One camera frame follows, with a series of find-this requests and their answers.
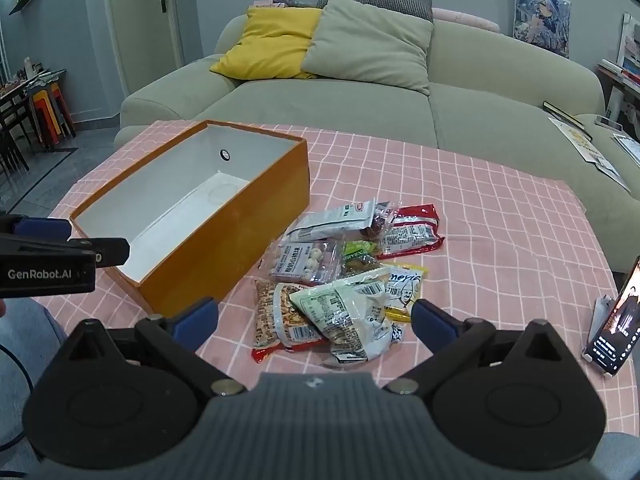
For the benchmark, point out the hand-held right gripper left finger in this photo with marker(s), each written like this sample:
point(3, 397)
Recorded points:
point(197, 322)

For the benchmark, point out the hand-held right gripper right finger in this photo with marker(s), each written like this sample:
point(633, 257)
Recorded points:
point(431, 322)

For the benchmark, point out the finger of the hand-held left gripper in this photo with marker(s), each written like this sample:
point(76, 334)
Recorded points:
point(45, 226)
point(112, 251)

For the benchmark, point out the yellow snack packet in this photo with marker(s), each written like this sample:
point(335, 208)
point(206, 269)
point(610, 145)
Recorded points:
point(407, 290)

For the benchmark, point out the white crinkled snack packet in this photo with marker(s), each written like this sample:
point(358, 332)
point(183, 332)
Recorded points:
point(350, 320)

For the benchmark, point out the orange peanut packet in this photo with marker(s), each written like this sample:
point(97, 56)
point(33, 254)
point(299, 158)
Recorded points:
point(280, 320)

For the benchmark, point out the orange cardboard box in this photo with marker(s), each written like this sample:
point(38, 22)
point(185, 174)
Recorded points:
point(215, 240)

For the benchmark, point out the green snack packet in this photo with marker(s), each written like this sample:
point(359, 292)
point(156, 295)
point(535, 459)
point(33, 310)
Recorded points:
point(362, 257)

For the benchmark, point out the clear packet of white balls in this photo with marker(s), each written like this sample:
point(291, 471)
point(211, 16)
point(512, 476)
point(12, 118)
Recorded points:
point(305, 260)

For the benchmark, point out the clear packet of dark snacks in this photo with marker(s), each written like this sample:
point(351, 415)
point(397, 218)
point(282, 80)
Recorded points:
point(385, 217)

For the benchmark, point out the person's leg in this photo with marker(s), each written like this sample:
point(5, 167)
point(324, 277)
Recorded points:
point(30, 330)

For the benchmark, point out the red snack packet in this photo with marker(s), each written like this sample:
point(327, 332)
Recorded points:
point(410, 237)

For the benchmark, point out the black dining chair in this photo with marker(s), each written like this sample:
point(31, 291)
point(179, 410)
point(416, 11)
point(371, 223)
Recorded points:
point(12, 130)

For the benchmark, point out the stack of coloured stools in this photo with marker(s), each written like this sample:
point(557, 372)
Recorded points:
point(50, 110)

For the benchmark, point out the pink checked tablecloth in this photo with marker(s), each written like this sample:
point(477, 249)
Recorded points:
point(500, 210)

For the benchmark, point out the white grey snack packet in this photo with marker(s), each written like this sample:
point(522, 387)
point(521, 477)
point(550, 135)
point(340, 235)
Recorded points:
point(330, 222)

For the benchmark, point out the dining table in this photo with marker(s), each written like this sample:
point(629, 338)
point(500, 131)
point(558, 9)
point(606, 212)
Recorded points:
point(25, 85)

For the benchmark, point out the phone stand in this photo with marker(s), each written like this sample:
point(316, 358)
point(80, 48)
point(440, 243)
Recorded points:
point(597, 325)

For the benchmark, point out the smartphone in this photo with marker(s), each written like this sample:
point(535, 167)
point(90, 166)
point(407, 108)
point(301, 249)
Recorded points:
point(620, 320)

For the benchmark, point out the grey-green sofa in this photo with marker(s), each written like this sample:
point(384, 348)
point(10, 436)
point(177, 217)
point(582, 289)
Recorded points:
point(475, 95)

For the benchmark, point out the open magazine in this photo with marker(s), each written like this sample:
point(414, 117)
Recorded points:
point(585, 147)

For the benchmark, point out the white door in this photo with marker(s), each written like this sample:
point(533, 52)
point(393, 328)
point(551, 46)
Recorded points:
point(145, 10)

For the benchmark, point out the black book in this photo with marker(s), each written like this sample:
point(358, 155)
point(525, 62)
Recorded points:
point(562, 114)

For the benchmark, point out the yellow pillow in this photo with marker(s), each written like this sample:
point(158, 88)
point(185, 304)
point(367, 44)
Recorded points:
point(270, 45)

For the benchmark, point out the white magazine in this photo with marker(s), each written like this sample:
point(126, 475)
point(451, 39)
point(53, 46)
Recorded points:
point(629, 147)

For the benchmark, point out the small white device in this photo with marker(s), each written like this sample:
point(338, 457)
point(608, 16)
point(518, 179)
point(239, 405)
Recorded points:
point(606, 121)

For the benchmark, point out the grey-green pillow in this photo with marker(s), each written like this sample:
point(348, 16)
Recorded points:
point(370, 45)

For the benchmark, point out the pink blanket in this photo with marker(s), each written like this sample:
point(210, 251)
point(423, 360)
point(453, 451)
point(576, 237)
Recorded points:
point(465, 19)

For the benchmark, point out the cluttered desk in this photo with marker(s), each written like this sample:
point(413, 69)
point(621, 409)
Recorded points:
point(622, 75)

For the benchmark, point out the printed cushion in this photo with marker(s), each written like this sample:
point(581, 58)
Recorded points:
point(542, 17)

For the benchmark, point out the houndstooth pillow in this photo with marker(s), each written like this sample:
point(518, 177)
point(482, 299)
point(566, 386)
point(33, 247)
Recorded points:
point(380, 0)

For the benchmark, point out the dark wall shelf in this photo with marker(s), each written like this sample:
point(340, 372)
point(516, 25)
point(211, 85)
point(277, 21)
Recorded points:
point(25, 1)

